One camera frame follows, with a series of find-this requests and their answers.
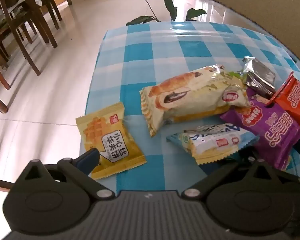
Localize blue white checkered tablecloth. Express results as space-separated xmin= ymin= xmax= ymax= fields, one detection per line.
xmin=85 ymin=21 xmax=300 ymax=193

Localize green leafy plant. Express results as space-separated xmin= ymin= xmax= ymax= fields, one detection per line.
xmin=126 ymin=0 xmax=207 ymax=26

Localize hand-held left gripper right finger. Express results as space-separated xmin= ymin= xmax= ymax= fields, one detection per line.
xmin=182 ymin=152 xmax=300 ymax=199

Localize wooden chair with cushion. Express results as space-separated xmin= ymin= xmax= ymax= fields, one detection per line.
xmin=22 ymin=0 xmax=63 ymax=43

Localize cream croissant bread packet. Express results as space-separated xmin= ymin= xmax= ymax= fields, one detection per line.
xmin=139 ymin=64 xmax=252 ymax=138

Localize purple noodle snack packet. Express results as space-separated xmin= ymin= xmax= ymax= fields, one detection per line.
xmin=220 ymin=87 xmax=300 ymax=170

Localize red noodle snack packet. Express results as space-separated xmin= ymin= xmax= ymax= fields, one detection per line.
xmin=272 ymin=71 xmax=300 ymax=120

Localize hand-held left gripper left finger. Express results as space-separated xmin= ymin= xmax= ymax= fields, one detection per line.
xmin=24 ymin=148 xmax=115 ymax=201

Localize yellow waffle snack packet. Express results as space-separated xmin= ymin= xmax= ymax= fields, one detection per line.
xmin=75 ymin=102 xmax=147 ymax=180

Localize light blue snack packet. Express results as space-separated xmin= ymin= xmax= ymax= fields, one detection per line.
xmin=166 ymin=123 xmax=260 ymax=165

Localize tall wooden chair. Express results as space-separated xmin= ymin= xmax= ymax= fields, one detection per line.
xmin=0 ymin=0 xmax=58 ymax=76

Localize silver foil snack packet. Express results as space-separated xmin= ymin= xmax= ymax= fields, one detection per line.
xmin=241 ymin=56 xmax=276 ymax=98

